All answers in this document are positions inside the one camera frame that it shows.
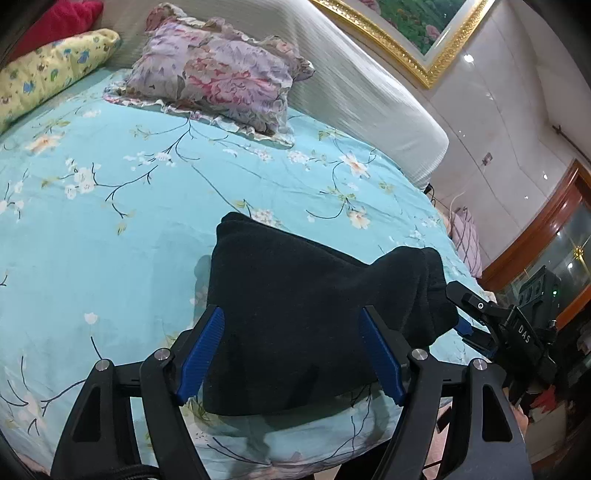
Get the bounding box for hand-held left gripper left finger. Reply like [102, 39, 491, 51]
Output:
[50, 305, 227, 480]

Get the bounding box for red pillow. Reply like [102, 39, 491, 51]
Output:
[9, 0, 105, 61]

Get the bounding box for pink checked cloth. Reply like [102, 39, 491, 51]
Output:
[445, 208, 483, 278]

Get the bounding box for white padded headboard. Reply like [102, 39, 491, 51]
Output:
[104, 0, 450, 190]

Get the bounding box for dark curtain rod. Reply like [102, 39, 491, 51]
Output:
[551, 124, 591, 162]

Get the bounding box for turquoise floral bed sheet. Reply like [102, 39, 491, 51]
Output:
[0, 65, 490, 476]

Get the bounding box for gold framed flower painting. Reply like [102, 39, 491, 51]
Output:
[311, 0, 509, 89]

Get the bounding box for purple floral pillow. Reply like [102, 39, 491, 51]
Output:
[124, 18, 296, 137]

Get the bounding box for yellow printed pillow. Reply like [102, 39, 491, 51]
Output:
[0, 28, 122, 134]

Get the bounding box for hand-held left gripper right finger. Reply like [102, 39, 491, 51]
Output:
[358, 305, 529, 480]

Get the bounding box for floral ruffled pillow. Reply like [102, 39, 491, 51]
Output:
[102, 2, 317, 149]

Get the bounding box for black pants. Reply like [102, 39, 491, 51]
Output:
[202, 211, 460, 416]

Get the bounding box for wooden glass cabinet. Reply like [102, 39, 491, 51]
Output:
[480, 159, 591, 333]

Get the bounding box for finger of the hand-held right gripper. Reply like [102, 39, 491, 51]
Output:
[455, 318, 502, 365]
[445, 280, 513, 324]

